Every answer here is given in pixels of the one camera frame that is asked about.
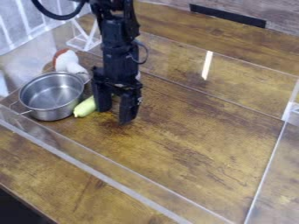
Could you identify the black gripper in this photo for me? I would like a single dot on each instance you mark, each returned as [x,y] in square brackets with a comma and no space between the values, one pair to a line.
[119,81]

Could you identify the green handled metal spoon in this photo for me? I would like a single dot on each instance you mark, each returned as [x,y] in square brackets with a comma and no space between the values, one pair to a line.
[86,107]

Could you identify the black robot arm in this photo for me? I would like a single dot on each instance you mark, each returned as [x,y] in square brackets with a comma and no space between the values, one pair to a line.
[119,30]

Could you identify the stainless steel pot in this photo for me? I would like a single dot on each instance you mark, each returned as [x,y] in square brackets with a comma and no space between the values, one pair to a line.
[51,95]

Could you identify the red and white toy mushroom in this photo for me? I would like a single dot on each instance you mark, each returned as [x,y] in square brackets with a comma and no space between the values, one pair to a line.
[66,62]

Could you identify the clear acrylic stand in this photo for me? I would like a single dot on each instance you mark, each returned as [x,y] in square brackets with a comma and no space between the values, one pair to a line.
[85,40]

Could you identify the clear acrylic front barrier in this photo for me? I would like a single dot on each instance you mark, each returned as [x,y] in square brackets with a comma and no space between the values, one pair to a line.
[139,187]

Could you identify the clear acrylic barrier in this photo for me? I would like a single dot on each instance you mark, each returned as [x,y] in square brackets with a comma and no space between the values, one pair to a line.
[276,204]
[139,187]

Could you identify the black strip on table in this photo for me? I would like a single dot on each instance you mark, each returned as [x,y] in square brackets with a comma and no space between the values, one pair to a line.
[246,20]

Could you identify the clear acrylic right barrier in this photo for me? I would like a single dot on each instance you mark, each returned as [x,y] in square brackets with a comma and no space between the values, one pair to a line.
[276,204]

